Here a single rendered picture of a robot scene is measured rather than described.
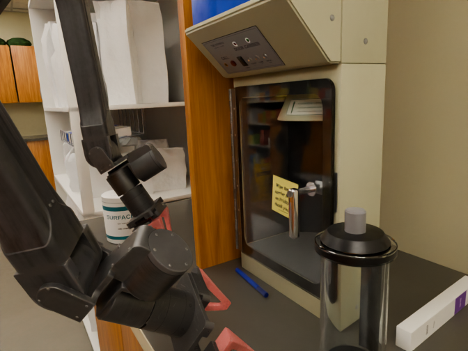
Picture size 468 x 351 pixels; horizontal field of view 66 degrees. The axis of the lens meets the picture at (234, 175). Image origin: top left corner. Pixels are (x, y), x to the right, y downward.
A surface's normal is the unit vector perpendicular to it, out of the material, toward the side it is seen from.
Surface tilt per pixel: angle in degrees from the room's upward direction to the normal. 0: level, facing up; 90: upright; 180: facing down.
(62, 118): 90
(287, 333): 0
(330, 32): 90
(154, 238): 44
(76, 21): 90
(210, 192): 90
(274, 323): 0
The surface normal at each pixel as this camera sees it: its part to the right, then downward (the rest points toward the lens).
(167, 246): 0.62, -0.68
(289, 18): -0.57, 0.79
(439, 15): -0.84, 0.15
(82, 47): 0.06, 0.20
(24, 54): 0.53, 0.15
